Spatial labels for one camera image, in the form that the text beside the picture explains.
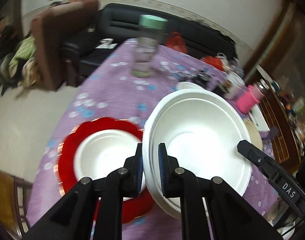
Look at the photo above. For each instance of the white disposable bowl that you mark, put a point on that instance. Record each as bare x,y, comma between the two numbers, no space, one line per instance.
103,152

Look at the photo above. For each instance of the black leather sofa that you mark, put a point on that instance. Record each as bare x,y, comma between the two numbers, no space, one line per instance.
82,56

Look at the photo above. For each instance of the green striped cloth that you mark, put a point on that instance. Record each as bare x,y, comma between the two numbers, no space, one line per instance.
25,51

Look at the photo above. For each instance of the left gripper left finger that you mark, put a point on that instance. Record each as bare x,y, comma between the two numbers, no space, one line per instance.
92,209

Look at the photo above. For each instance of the brown armchair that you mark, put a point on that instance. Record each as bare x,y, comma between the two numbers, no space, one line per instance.
50,28

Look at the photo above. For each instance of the black motor device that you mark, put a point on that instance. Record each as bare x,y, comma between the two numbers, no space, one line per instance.
203,78

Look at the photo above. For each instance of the beige bowl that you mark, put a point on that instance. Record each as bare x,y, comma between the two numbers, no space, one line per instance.
254,134

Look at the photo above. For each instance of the large white disposable plate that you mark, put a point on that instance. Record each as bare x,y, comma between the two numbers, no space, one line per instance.
201,130

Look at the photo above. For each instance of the wooden chair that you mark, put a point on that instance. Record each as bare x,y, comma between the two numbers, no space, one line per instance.
14,198

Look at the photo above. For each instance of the red flower plate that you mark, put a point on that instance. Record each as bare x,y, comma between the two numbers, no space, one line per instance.
132,209

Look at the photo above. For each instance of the wooden sideboard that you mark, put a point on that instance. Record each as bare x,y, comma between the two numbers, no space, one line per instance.
281,119

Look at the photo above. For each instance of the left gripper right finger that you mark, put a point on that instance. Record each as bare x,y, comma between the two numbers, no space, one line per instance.
210,209

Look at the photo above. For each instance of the purple floral tablecloth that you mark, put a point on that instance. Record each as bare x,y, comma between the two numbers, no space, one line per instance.
112,91

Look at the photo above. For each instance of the small white bowl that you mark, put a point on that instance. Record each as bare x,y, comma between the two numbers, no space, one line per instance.
188,85

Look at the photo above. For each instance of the clear bottle green lid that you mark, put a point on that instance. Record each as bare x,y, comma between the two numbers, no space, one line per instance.
151,31

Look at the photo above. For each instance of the white plastic jar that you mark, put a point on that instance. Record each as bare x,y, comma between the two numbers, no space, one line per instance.
235,84

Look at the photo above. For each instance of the red plastic bag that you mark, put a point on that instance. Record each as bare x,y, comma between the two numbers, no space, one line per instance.
176,42

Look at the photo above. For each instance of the pink knitted cup sleeve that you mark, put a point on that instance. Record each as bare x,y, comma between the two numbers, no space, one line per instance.
252,97

